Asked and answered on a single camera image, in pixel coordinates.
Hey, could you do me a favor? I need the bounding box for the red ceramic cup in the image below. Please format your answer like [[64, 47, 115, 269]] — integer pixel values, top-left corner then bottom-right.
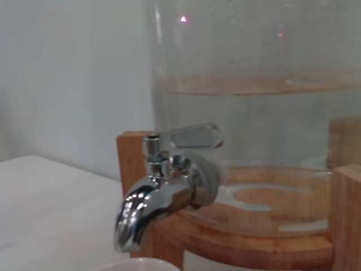
[[84, 256, 181, 271]]

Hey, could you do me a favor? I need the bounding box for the chrome faucet tap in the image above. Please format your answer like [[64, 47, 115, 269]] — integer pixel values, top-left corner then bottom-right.
[[113, 121, 226, 253]]

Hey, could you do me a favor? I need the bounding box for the wooden dispenser stand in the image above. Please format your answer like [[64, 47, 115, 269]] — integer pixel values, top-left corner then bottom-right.
[[116, 115, 361, 271]]

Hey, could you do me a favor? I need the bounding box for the glass water dispenser jar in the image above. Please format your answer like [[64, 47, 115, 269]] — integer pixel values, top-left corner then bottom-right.
[[143, 0, 361, 238]]

